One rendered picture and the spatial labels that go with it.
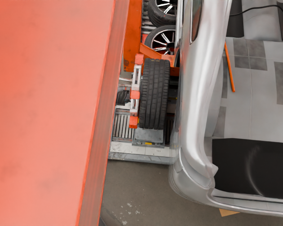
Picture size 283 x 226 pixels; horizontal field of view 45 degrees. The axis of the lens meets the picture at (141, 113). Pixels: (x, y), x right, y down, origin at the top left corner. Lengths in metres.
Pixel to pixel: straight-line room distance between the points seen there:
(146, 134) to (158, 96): 0.90
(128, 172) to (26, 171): 3.40
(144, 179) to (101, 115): 3.11
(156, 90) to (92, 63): 2.44
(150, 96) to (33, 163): 2.52
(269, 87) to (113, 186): 1.86
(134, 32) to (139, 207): 1.77
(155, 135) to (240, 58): 1.20
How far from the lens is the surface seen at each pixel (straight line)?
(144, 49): 3.58
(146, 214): 3.70
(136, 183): 3.77
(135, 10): 3.07
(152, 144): 3.75
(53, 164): 0.42
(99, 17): 0.54
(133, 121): 3.06
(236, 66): 3.33
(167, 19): 4.32
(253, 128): 3.17
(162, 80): 2.94
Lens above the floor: 3.61
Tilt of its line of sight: 62 degrees down
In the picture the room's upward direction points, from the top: 4 degrees clockwise
